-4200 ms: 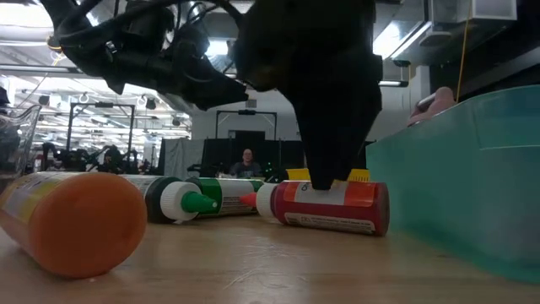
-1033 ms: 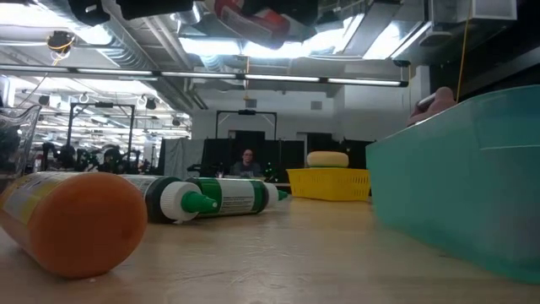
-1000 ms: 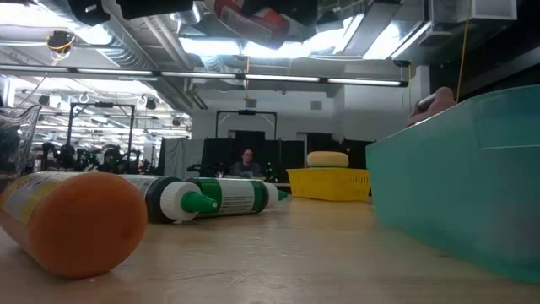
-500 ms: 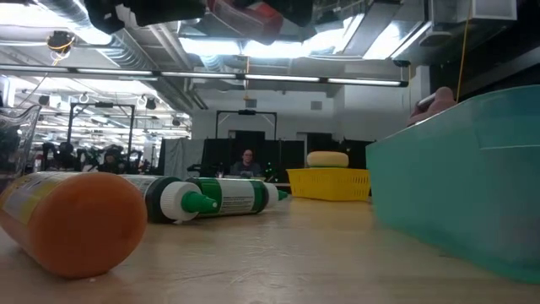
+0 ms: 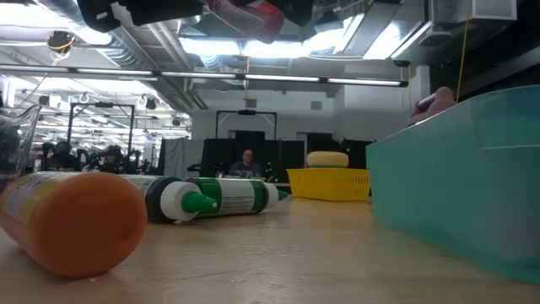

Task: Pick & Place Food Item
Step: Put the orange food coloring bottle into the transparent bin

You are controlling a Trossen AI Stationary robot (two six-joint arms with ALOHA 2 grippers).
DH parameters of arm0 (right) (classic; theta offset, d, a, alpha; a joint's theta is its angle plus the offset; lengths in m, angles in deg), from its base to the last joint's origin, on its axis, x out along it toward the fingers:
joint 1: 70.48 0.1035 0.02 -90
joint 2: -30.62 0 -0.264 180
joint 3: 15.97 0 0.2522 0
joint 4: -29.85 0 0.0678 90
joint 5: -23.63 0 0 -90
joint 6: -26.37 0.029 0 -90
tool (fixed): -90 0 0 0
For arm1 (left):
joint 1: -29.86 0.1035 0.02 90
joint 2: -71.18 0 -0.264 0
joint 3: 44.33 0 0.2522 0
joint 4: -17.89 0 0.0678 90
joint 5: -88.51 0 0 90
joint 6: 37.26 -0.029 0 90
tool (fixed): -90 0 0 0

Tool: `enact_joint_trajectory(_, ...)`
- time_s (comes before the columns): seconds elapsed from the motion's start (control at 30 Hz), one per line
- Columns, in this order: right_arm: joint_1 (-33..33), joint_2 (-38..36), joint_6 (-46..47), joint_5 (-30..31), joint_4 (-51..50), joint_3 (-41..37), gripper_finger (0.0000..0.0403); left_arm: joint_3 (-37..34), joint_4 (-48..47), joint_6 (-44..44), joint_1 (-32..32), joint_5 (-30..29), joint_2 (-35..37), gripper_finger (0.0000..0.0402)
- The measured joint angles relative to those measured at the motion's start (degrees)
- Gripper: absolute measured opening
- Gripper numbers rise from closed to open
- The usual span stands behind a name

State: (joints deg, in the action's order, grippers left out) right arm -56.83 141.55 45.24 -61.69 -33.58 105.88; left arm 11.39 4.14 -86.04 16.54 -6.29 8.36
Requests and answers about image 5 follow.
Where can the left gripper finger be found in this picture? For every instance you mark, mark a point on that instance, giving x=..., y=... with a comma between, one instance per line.
x=297, y=10

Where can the red bottle with white cap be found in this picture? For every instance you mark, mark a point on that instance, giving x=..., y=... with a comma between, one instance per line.
x=249, y=19

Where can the dark green bottle white cap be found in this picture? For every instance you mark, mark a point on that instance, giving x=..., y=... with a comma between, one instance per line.
x=156, y=198

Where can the green bottle with white label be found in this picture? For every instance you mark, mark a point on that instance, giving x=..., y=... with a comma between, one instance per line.
x=236, y=196

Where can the orange bottle with yellow label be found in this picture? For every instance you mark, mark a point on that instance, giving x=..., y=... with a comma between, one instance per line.
x=84, y=228

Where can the teal plastic bin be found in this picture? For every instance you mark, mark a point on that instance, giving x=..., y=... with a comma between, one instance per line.
x=455, y=190

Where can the long ceiling light fixture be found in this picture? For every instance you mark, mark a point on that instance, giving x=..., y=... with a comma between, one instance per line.
x=278, y=78

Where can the black partition screens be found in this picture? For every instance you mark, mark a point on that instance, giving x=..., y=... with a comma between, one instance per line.
x=291, y=154

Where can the person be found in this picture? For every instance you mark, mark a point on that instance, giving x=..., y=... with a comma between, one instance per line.
x=246, y=166
x=111, y=156

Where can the grey fabric cover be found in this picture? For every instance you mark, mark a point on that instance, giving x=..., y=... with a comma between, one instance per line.
x=181, y=156

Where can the clear plastic container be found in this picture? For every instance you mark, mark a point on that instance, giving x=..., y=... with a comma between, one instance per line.
x=21, y=139

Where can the yellow plastic basket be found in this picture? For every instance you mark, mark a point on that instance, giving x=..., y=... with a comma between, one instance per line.
x=329, y=186

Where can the white ceiling air unit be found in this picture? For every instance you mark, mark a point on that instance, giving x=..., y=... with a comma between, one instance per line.
x=476, y=10

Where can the grey wall vent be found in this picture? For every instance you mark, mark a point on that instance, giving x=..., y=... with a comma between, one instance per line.
x=316, y=105
x=250, y=103

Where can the black gantry frame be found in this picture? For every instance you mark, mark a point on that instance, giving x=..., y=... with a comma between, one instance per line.
x=103, y=104
x=246, y=112

